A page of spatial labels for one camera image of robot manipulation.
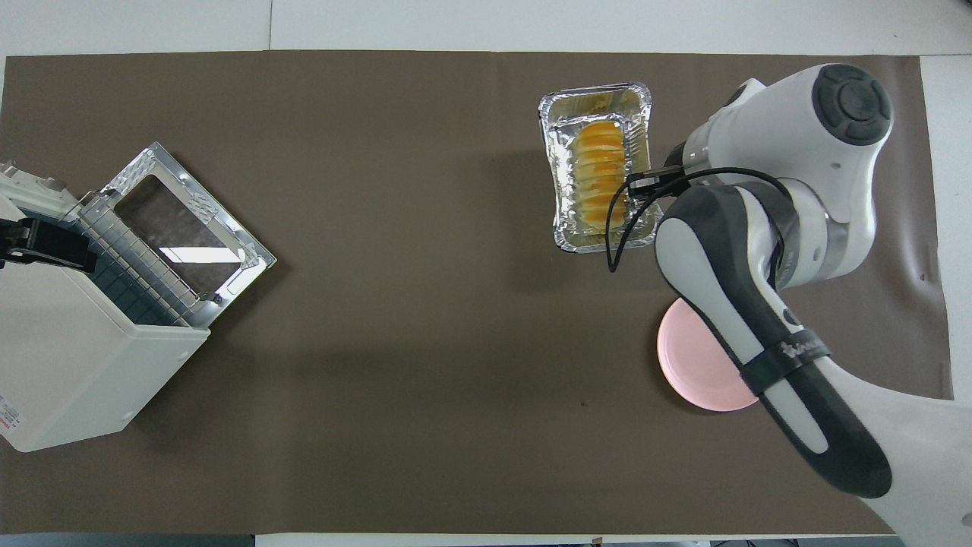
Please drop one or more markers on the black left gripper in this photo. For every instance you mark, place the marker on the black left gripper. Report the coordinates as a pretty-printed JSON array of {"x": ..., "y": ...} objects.
[{"x": 53, "y": 243}]

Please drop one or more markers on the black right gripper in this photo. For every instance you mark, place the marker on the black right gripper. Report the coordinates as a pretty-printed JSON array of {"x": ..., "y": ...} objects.
[{"x": 653, "y": 188}]

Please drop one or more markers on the sliced yellow bread loaf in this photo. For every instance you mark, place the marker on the sliced yellow bread loaf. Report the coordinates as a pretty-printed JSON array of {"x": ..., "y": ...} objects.
[{"x": 600, "y": 152}]

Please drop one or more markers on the aluminium foil tray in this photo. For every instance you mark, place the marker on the aluminium foil tray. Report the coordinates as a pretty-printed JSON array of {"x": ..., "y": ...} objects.
[{"x": 562, "y": 152}]

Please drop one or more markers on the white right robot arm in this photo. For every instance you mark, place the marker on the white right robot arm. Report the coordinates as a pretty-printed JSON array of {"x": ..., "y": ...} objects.
[{"x": 797, "y": 129}]

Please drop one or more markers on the cream white toaster oven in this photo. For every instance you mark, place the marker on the cream white toaster oven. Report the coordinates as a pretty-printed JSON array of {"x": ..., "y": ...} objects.
[{"x": 68, "y": 365}]

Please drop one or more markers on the glass oven door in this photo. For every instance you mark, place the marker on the glass oven door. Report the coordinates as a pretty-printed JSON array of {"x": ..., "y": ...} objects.
[{"x": 175, "y": 220}]

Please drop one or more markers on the pink round plate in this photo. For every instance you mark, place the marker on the pink round plate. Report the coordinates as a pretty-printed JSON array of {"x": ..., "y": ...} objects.
[{"x": 691, "y": 357}]

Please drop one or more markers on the brown table mat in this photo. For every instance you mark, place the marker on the brown table mat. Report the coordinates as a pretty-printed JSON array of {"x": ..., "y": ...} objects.
[{"x": 380, "y": 342}]

